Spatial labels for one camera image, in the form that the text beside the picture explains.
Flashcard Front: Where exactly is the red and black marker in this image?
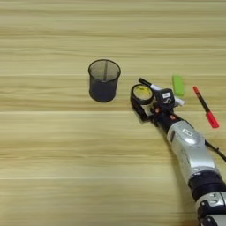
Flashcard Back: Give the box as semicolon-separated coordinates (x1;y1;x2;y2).
192;85;221;129

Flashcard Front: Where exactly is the black tape roll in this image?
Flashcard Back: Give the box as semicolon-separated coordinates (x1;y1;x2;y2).
131;83;155;106

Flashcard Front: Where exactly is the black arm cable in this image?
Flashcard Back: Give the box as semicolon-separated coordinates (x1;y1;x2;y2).
204;140;226;162

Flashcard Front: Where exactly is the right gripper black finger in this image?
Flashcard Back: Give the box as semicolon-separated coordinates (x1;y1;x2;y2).
130;94;157;122

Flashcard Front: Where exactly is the white marker with black cap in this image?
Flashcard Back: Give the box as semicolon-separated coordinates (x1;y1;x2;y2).
138;77;186;106

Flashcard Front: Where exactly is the green eraser block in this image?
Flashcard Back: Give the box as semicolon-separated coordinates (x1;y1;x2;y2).
171;74;185;97

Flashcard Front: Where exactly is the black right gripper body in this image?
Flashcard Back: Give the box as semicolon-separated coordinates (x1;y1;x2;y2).
150;106;185;133

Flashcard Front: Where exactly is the black mesh pen cup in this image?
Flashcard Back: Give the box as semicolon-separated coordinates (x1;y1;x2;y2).
87;58;122;103

